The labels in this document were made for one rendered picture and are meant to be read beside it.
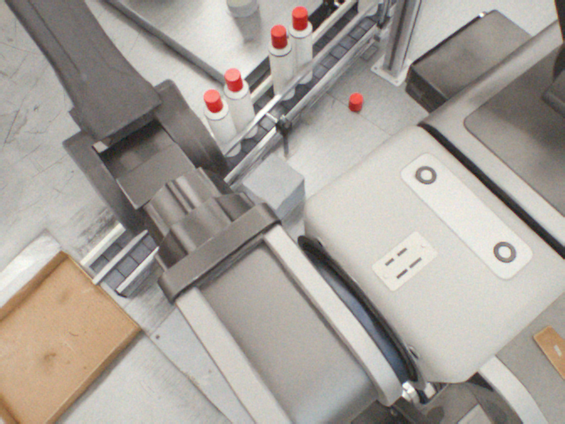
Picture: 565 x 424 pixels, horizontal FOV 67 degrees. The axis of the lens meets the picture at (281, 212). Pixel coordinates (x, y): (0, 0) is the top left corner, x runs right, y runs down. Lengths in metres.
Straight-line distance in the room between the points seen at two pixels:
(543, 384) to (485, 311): 1.71
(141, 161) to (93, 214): 0.77
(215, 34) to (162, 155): 0.92
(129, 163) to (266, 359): 0.19
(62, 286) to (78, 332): 0.12
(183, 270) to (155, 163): 0.11
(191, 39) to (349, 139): 0.50
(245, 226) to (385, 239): 0.09
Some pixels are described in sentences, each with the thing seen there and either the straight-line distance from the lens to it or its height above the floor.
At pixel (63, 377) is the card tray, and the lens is 1.06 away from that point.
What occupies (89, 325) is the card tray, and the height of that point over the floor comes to 0.83.
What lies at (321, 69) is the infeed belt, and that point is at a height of 0.88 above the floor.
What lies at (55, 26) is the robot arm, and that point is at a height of 1.54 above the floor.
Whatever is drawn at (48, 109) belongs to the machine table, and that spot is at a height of 0.83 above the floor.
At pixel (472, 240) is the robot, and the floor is 1.53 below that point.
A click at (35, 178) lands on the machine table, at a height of 0.83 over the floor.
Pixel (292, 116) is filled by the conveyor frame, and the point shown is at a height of 0.87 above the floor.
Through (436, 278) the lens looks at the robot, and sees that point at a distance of 0.25.
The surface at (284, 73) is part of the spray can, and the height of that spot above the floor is 0.98.
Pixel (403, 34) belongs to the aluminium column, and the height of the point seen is 0.97.
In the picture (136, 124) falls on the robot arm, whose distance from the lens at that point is 0.72.
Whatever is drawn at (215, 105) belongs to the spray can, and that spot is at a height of 1.07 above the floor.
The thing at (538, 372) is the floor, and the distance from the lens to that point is 1.95.
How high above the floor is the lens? 1.76
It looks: 69 degrees down
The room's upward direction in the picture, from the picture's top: 11 degrees counter-clockwise
